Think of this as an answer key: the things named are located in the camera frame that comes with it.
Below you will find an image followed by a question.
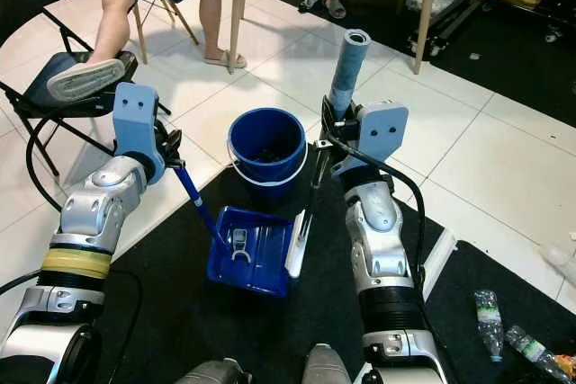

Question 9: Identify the grey-handled brush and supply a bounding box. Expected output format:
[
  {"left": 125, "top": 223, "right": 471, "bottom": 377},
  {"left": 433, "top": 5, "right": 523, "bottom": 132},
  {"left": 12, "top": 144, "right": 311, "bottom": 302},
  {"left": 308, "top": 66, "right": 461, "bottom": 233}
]
[{"left": 283, "top": 29, "right": 373, "bottom": 279}]

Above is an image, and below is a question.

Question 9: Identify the blue plastic dustpan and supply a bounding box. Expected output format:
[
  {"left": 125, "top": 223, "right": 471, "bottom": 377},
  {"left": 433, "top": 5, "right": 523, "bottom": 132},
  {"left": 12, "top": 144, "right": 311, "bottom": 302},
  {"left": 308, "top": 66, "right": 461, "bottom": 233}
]
[{"left": 173, "top": 164, "right": 296, "bottom": 299}]

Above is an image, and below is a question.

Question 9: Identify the blue plastic bucket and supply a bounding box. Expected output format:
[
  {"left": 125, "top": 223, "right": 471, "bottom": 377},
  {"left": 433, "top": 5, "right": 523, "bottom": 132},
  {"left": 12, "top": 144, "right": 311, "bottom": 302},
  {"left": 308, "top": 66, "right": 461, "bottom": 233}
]
[{"left": 226, "top": 107, "right": 310, "bottom": 201}]

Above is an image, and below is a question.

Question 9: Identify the small grey trash piece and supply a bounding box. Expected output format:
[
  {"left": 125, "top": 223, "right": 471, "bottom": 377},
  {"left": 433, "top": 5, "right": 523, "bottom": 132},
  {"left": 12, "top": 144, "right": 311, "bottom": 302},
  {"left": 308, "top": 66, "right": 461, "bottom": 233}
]
[{"left": 228, "top": 228, "right": 251, "bottom": 263}]

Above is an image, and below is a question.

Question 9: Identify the wooden chair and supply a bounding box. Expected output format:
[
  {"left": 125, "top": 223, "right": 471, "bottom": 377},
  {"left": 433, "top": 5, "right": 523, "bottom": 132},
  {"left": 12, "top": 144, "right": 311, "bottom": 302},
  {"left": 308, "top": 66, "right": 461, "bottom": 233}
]
[{"left": 130, "top": 0, "right": 201, "bottom": 63}]

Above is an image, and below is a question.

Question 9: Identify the person in blue shorts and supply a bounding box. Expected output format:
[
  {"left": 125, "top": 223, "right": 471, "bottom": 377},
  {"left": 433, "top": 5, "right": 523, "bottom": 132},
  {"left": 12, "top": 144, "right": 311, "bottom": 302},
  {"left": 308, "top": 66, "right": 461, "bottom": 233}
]
[{"left": 45, "top": 0, "right": 248, "bottom": 103}]

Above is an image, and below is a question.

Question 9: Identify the black wheeled cart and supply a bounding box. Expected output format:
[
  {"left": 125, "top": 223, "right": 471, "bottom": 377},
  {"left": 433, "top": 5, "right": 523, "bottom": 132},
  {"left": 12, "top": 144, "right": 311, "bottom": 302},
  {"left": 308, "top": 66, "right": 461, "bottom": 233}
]
[{"left": 400, "top": 0, "right": 572, "bottom": 57}]

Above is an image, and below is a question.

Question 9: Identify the black carpet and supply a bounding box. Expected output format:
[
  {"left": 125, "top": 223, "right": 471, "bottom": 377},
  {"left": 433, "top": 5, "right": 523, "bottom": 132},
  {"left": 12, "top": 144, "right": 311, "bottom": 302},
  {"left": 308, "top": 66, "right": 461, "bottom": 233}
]
[{"left": 270, "top": 0, "right": 576, "bottom": 129}]

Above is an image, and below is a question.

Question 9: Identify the black folding chair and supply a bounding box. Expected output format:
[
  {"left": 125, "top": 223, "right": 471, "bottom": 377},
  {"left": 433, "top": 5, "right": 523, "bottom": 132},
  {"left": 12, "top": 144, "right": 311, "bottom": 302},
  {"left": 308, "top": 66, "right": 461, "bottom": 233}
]
[{"left": 0, "top": 0, "right": 174, "bottom": 178}]

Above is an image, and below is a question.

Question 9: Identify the grey robot left foot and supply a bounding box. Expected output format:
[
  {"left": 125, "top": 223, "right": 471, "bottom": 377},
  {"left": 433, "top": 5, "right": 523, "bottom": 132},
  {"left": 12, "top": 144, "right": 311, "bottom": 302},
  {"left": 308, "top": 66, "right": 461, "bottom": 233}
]
[{"left": 175, "top": 359, "right": 253, "bottom": 384}]

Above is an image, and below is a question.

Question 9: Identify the grey robot foot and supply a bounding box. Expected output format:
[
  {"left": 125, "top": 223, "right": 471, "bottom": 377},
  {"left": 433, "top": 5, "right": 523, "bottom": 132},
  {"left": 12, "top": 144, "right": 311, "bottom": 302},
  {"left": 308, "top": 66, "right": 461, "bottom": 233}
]
[
  {"left": 175, "top": 359, "right": 253, "bottom": 384},
  {"left": 301, "top": 344, "right": 352, "bottom": 384}
]

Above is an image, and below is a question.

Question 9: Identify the grey robot right foot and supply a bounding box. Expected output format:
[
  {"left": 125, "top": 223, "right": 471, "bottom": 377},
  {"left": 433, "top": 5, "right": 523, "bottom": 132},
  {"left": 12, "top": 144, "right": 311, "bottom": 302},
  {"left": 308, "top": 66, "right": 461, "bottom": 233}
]
[{"left": 301, "top": 344, "right": 352, "bottom": 384}]

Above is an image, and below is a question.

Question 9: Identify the clear plastic bottle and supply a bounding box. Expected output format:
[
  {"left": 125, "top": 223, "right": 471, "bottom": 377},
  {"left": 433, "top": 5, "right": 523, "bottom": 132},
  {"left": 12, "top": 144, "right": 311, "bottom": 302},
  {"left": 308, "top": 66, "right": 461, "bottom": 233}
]
[
  {"left": 472, "top": 290, "right": 507, "bottom": 363},
  {"left": 504, "top": 324, "right": 572, "bottom": 381}
]

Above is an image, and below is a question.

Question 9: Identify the yellow wrapper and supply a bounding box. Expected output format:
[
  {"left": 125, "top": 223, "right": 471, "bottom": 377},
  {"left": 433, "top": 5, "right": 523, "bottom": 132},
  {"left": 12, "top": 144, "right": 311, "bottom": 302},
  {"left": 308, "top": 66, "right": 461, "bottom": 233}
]
[{"left": 549, "top": 355, "right": 576, "bottom": 378}]

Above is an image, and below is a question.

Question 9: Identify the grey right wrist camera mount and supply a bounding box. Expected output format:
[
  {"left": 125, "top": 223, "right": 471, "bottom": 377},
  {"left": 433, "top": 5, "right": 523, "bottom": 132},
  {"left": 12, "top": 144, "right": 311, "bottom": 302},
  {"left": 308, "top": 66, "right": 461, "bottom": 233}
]
[{"left": 354, "top": 101, "right": 411, "bottom": 180}]

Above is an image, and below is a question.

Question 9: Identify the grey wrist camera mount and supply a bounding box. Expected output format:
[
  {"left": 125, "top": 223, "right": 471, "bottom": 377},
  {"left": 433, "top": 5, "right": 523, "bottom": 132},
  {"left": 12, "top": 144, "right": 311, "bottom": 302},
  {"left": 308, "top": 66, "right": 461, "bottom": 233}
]
[
  {"left": 112, "top": 81, "right": 168, "bottom": 185},
  {"left": 354, "top": 101, "right": 411, "bottom": 180}
]

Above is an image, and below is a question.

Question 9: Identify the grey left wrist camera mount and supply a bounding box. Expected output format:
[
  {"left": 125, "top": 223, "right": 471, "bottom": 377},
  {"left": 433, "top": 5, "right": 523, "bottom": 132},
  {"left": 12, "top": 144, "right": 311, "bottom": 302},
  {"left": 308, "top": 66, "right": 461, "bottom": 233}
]
[{"left": 112, "top": 81, "right": 168, "bottom": 185}]

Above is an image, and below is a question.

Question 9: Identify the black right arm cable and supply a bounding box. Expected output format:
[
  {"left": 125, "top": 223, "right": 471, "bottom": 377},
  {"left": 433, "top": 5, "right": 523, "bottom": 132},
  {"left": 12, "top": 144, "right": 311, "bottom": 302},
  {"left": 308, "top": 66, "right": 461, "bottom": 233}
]
[{"left": 324, "top": 137, "right": 427, "bottom": 286}]

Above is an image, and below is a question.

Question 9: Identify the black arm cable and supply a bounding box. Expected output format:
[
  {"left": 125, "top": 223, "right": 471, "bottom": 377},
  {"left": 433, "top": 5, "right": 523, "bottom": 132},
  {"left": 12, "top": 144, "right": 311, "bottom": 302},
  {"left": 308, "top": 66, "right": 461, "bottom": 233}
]
[
  {"left": 25, "top": 112, "right": 118, "bottom": 214},
  {"left": 324, "top": 137, "right": 427, "bottom": 286}
]

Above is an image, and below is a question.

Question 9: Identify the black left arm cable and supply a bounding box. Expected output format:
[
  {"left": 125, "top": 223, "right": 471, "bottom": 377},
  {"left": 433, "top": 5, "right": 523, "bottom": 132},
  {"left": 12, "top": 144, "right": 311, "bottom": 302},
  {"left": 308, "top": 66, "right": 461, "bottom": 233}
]
[{"left": 25, "top": 112, "right": 118, "bottom": 214}]

